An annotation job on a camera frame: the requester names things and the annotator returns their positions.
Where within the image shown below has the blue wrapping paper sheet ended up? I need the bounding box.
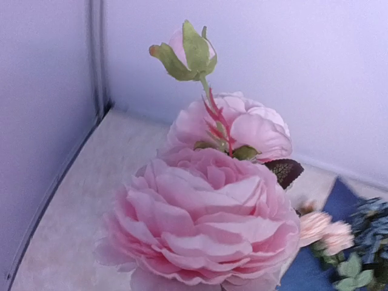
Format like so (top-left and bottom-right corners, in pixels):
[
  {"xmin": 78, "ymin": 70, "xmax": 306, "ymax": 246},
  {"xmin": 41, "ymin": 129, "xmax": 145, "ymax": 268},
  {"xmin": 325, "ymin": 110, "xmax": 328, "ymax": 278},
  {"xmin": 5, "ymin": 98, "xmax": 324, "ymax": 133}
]
[{"xmin": 277, "ymin": 177, "xmax": 388, "ymax": 291}]

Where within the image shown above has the pink fake rose bunch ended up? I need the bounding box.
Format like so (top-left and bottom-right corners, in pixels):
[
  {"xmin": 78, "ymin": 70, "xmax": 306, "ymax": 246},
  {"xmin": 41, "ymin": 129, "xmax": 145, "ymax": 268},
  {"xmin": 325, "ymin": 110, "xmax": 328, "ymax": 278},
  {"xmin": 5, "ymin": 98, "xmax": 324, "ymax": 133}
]
[{"xmin": 297, "ymin": 201, "xmax": 373, "ymax": 290}]

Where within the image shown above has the left aluminium frame post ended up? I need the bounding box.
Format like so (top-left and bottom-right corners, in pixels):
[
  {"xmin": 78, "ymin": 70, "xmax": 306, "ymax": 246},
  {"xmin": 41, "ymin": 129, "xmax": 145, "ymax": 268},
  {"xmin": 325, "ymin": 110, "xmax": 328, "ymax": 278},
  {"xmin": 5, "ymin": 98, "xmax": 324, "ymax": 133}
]
[{"xmin": 86, "ymin": 0, "xmax": 113, "ymax": 122}]

